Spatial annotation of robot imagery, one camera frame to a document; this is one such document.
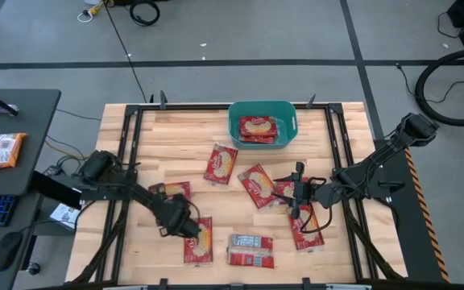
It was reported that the thin black floor cable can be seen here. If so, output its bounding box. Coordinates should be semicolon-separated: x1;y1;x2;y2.
396;62;464;104

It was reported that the long black floor cable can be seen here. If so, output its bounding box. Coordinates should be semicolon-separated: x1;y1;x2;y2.
101;0;149;104

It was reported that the dark grey desk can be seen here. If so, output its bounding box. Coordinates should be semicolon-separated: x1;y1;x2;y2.
0;88;62;290

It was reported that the black control box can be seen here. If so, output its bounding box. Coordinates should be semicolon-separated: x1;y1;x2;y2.
30;171;82;209

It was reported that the thick black hose loop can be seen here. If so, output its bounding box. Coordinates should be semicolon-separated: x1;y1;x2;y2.
414;47;464;127

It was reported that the black cable beside table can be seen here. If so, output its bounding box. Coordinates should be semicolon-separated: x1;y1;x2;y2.
54;107;102;122

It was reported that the black platform with hazard stripe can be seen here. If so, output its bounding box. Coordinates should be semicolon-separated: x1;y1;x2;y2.
372;139;451;284

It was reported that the red popcorn bag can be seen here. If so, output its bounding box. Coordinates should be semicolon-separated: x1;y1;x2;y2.
202;143;240;186
237;163;281;210
183;216;214;267
239;135;277;145
272;179;312;205
287;203;325;253
238;115;278;138
148;180;193;201

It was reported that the orange snack bag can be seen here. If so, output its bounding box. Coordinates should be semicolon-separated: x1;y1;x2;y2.
0;132;27;172

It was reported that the coiled black cable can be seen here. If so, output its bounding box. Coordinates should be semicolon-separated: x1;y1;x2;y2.
129;0;161;27

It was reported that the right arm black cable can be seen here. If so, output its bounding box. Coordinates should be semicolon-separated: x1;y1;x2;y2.
299;176;334;235

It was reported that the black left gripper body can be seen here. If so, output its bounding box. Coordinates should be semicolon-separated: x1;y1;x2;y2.
155;193;203;239

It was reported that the white cable with yellow plug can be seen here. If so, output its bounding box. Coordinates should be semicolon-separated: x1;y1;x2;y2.
77;0;106;23

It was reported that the popcorn bag showing label side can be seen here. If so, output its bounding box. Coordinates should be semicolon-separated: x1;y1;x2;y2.
226;233;276;270

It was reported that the black computer mouse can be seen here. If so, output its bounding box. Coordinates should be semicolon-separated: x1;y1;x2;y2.
0;230;24;273

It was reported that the white box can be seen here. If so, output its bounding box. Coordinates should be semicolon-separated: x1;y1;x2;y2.
49;203;82;231

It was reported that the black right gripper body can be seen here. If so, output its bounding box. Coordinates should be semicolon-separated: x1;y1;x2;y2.
290;160;317;222

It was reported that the teal plastic basket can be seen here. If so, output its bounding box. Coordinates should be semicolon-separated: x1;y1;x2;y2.
227;100;300;151

